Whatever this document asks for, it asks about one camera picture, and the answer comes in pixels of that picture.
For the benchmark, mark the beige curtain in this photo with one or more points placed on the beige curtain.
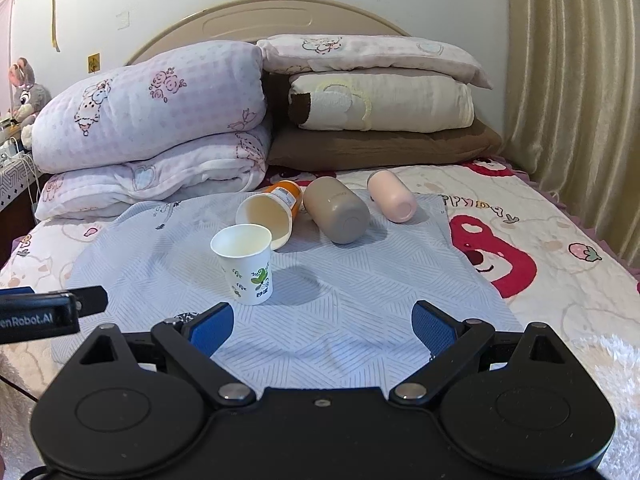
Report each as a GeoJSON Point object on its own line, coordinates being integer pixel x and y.
{"type": "Point", "coordinates": [575, 85]}

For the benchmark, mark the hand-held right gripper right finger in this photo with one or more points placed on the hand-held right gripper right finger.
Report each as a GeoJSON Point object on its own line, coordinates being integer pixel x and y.
{"type": "Point", "coordinates": [431, 327]}

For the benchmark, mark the white fluffy blanket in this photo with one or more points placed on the white fluffy blanket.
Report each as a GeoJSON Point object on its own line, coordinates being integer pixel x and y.
{"type": "Point", "coordinates": [612, 385]}

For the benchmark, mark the yellow tape strip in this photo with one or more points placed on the yellow tape strip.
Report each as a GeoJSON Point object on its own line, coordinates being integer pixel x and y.
{"type": "Point", "coordinates": [54, 15]}

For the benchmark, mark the white wall socket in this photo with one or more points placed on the white wall socket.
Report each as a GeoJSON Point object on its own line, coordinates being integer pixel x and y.
{"type": "Point", "coordinates": [124, 20]}

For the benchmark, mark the bedside table with patterned cover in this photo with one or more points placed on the bedside table with patterned cover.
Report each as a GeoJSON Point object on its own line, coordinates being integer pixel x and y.
{"type": "Point", "coordinates": [17, 180]}

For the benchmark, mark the pink printed pillow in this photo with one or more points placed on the pink printed pillow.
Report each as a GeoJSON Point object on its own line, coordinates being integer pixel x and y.
{"type": "Point", "coordinates": [370, 55]}

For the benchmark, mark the pink tumbler cup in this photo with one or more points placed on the pink tumbler cup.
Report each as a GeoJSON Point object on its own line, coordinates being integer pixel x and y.
{"type": "Point", "coordinates": [390, 195]}

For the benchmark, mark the yellow wall sticker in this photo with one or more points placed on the yellow wall sticker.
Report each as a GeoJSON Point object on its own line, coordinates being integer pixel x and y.
{"type": "Point", "coordinates": [93, 63]}

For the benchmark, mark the orange paper cup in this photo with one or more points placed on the orange paper cup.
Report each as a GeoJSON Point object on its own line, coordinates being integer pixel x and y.
{"type": "Point", "coordinates": [265, 217]}

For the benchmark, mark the pink printed folded quilt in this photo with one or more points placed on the pink printed folded quilt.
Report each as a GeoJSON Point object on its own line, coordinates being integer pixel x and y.
{"type": "Point", "coordinates": [150, 105]}
{"type": "Point", "coordinates": [150, 180]}

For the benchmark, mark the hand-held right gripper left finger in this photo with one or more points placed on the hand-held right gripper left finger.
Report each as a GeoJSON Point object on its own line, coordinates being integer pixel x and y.
{"type": "Point", "coordinates": [215, 327]}

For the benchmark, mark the white leaf print paper cup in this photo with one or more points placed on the white leaf print paper cup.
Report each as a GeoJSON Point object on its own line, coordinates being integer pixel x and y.
{"type": "Point", "coordinates": [247, 270]}

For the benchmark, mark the cream pillow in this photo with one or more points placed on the cream pillow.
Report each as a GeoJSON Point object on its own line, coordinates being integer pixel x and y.
{"type": "Point", "coordinates": [400, 102]}

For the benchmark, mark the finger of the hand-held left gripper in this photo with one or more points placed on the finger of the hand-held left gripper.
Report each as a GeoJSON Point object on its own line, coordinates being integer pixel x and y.
{"type": "Point", "coordinates": [92, 301]}

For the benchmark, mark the beige bed headboard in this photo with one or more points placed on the beige bed headboard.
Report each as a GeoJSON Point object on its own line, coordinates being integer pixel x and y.
{"type": "Point", "coordinates": [280, 22]}

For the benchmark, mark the taupe tumbler cup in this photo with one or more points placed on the taupe tumbler cup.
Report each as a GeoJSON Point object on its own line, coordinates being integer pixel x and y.
{"type": "Point", "coordinates": [337, 210]}

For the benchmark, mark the light blue patterned cloth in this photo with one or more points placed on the light blue patterned cloth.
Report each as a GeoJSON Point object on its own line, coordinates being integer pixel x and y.
{"type": "Point", "coordinates": [350, 300]}

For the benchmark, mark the brown pillow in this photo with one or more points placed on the brown pillow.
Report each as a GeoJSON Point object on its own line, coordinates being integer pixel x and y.
{"type": "Point", "coordinates": [380, 147]}

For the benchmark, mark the grey plush rabbit toy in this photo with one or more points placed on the grey plush rabbit toy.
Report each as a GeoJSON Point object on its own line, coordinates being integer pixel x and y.
{"type": "Point", "coordinates": [30, 95]}

